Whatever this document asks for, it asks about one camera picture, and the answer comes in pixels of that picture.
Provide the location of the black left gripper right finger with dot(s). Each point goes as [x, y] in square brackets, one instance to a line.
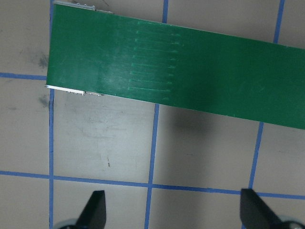
[255, 214]

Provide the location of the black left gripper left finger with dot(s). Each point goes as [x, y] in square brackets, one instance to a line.
[93, 215]

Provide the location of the green conveyor belt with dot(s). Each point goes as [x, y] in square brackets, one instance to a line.
[96, 52]

